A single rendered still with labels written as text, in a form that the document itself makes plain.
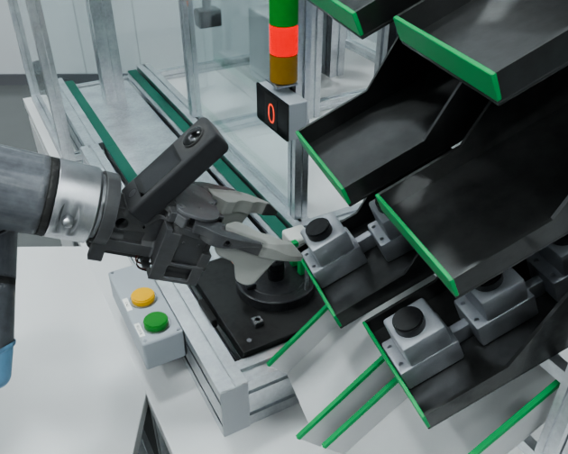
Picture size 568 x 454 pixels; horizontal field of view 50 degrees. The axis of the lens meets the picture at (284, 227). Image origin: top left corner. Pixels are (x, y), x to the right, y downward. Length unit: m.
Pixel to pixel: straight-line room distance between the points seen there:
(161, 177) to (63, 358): 0.63
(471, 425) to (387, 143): 0.32
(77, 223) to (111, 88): 1.38
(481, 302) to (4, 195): 0.43
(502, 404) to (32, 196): 0.52
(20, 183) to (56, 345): 0.66
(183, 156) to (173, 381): 0.57
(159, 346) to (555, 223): 0.69
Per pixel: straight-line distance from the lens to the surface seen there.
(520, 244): 0.49
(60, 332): 1.21
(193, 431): 1.01
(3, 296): 0.66
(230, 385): 0.93
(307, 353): 0.88
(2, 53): 4.91
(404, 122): 0.65
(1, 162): 0.57
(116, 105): 1.95
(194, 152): 0.58
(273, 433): 0.99
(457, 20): 0.51
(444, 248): 0.52
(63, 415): 1.07
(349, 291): 0.70
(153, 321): 1.02
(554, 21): 0.47
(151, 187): 0.59
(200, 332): 1.01
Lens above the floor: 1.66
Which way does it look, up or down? 35 degrees down
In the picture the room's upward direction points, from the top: straight up
